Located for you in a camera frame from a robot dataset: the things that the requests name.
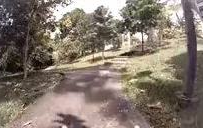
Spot group of trees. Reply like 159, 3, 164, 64
53, 4, 123, 64

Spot grey paved path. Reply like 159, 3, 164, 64
9, 56, 153, 128

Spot tall dark-trunked tree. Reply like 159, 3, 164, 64
119, 0, 170, 54

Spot dense green bushes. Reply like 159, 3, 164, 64
0, 31, 57, 74

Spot slender leaning tree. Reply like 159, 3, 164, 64
0, 0, 73, 80

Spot thick tree trunk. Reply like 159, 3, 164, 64
178, 0, 201, 128

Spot leaf-strewn grass verge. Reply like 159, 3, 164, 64
0, 70, 65, 128

